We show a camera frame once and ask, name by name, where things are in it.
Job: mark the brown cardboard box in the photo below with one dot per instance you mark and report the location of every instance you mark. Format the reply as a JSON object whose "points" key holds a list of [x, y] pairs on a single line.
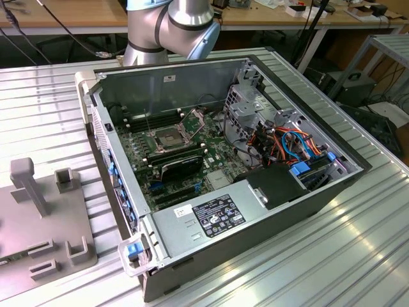
{"points": [[359, 12]]}

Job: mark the black graphics card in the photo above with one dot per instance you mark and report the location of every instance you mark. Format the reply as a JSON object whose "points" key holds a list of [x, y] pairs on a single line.
{"points": [[182, 168]]}

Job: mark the black expansion slot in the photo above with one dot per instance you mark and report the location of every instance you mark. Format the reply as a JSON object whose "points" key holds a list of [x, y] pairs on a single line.
{"points": [[174, 201], [174, 192]]}

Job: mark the CPU socket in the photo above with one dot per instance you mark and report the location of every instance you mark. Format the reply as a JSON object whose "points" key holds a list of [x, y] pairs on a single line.
{"points": [[167, 139]]}

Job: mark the open grey PC case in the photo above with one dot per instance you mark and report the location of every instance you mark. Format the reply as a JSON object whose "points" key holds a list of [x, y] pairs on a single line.
{"points": [[207, 83]]}

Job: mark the green circuit board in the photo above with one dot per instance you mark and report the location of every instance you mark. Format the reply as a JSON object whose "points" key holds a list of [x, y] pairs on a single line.
{"points": [[11, 257]]}

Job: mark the blue case latch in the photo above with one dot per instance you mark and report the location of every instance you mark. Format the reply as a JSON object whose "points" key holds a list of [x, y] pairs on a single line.
{"points": [[132, 249]]}

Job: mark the grey power supply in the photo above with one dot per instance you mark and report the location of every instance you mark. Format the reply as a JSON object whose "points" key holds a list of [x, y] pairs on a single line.
{"points": [[249, 198]]}

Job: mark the white box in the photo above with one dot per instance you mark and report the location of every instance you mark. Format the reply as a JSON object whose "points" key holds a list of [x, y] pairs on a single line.
{"points": [[303, 11]]}

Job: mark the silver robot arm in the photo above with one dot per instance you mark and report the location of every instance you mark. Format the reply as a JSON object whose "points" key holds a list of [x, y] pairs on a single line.
{"points": [[188, 16]]}

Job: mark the thin metal locking lever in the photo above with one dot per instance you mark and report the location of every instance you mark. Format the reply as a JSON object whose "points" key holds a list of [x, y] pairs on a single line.
{"points": [[148, 121]]}

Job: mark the blue disk carrier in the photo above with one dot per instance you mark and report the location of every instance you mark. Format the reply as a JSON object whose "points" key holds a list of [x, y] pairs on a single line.
{"points": [[300, 168]]}

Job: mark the small blue clip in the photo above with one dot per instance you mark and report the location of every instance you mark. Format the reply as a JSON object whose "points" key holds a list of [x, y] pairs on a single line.
{"points": [[330, 156]]}

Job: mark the metal drive cage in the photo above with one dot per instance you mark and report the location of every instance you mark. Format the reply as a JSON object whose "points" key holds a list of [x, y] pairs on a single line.
{"points": [[243, 108]]}

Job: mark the grey parts rack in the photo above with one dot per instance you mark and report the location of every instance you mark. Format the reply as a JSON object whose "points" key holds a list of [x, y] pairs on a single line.
{"points": [[32, 220]]}

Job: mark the black RAM slot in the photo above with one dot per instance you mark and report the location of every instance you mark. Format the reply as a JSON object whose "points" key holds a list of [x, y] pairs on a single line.
{"points": [[137, 119], [137, 123], [137, 127], [179, 154], [179, 150], [156, 161], [137, 115]]}

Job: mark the silver chipset heatsink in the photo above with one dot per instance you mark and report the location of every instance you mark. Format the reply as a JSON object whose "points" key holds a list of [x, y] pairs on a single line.
{"points": [[219, 179]]}

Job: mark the black power adapter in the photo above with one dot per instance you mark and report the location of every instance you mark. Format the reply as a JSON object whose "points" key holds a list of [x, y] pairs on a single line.
{"points": [[381, 10]]}

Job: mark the green motherboard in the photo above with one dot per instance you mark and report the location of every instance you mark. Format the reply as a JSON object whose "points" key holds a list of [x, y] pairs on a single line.
{"points": [[220, 153]]}

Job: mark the black plastic drive cover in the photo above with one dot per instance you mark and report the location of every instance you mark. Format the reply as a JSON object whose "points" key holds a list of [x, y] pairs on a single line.
{"points": [[274, 185]]}

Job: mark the black side panel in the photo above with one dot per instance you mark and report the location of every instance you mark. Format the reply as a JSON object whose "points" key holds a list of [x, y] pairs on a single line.
{"points": [[377, 128]]}

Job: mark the black equipment case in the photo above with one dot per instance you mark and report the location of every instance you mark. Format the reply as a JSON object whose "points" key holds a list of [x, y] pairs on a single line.
{"points": [[354, 91]]}

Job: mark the wooden desk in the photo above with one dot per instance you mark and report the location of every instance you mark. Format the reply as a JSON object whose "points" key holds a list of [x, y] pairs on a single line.
{"points": [[64, 19], [271, 19]]}

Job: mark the blue expansion card latch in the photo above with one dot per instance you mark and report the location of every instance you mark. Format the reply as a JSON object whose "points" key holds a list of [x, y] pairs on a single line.
{"points": [[119, 183], [110, 167]]}

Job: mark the grey metal shelf frame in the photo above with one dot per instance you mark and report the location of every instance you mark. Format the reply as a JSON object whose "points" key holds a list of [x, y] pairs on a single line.
{"points": [[393, 41]]}

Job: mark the small black case knob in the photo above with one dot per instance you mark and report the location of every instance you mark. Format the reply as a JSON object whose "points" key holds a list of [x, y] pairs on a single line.
{"points": [[108, 127]]}

